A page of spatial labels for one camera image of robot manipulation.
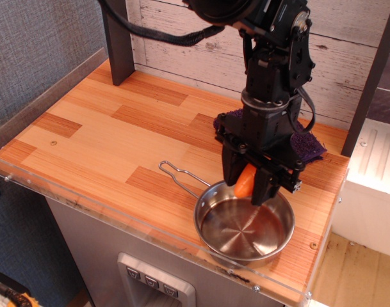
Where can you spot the grey toy fridge cabinet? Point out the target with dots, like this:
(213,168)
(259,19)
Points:
(95,245)

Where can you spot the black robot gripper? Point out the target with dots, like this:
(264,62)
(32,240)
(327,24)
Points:
(262,138)

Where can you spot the silver dispenser button panel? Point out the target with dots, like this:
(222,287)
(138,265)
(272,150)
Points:
(147,285)

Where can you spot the purple folded towel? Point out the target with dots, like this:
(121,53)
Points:
(306,146)

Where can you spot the dark grey right post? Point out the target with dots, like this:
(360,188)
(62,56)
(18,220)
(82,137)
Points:
(376,70)

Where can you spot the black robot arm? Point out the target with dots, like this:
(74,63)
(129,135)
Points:
(277,61)

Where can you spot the steel pan with wire handle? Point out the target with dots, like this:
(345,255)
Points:
(238,232)

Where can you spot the orange carrot toy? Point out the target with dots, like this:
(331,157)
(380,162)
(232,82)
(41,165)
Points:
(245,183)

